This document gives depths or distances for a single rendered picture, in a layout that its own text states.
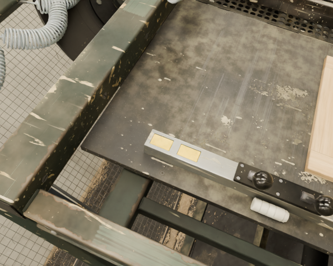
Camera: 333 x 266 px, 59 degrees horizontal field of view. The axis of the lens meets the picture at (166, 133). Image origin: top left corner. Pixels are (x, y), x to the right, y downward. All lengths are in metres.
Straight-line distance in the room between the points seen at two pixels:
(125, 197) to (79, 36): 0.76
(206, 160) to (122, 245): 0.26
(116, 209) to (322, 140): 0.55
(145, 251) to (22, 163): 0.30
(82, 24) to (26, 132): 0.73
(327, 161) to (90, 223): 0.58
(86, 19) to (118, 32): 0.49
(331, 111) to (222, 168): 0.39
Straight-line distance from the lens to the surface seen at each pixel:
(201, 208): 1.79
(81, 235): 0.63
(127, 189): 0.74
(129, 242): 0.62
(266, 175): 0.58
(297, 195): 0.73
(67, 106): 0.71
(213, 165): 0.70
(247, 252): 0.75
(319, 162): 0.83
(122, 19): 0.91
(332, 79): 1.03
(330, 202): 0.62
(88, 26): 1.33
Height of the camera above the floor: 1.92
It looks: 25 degrees down
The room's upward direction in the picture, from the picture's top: 47 degrees counter-clockwise
